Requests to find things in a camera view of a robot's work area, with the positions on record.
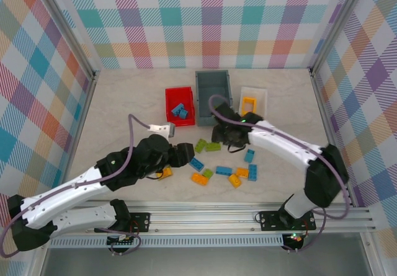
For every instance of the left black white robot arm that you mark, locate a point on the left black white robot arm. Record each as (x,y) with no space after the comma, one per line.
(71,217)

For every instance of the red plastic bin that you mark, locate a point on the red plastic bin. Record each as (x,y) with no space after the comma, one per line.
(172,96)

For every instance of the aluminium upright post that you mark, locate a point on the aluminium upright post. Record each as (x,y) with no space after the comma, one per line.
(72,28)
(336,28)

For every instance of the small blue lego brick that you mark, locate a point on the small blue lego brick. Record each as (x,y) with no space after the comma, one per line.
(184,114)

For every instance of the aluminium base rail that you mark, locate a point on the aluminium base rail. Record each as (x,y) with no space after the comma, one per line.
(201,217)

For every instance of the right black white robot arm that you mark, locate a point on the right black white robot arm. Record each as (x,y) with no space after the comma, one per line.
(319,183)

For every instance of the white plastic bin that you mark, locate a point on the white plastic bin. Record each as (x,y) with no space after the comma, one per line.
(262,97)

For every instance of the gray plastic bin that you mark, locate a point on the gray plastic bin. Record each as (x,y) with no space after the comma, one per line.
(214,83)

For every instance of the long blue lego brick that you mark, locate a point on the long blue lego brick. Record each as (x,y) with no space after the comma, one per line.
(176,108)

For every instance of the small circuit board with lights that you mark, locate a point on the small circuit board with lights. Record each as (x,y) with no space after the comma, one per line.
(294,238)

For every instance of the aluminium side rail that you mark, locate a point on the aluminium side rail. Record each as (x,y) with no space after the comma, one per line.
(327,114)
(83,114)

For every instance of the small green lego brick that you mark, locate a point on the small green lego brick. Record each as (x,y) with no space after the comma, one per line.
(207,173)

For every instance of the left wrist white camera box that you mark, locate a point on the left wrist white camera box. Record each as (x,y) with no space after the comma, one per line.
(159,129)

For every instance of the yellow lego window frame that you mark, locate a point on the yellow lego window frame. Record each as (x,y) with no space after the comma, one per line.
(249,99)

